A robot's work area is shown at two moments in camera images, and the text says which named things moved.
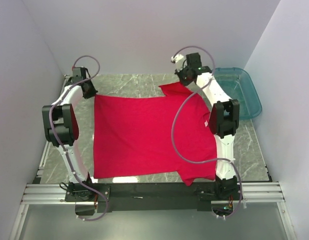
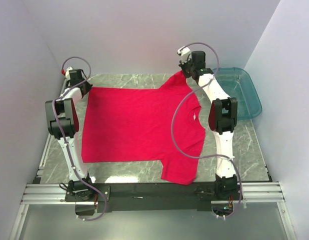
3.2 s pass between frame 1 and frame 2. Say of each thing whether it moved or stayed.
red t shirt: moved
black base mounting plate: stayed
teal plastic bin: stayed
